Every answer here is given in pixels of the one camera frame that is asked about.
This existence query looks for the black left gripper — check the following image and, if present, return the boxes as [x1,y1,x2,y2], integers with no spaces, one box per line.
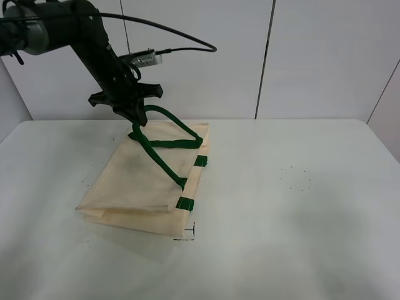
[88,60,163,126]

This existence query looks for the cream linen bag green handles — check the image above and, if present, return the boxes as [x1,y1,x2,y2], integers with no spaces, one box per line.
[76,105,210,238]

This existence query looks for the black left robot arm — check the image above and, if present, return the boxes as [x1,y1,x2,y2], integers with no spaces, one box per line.
[1,1,163,126]

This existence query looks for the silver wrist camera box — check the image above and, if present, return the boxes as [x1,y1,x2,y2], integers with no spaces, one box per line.
[119,49,163,68]

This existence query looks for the black cable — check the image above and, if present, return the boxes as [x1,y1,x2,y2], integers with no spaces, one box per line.
[0,12,218,56]

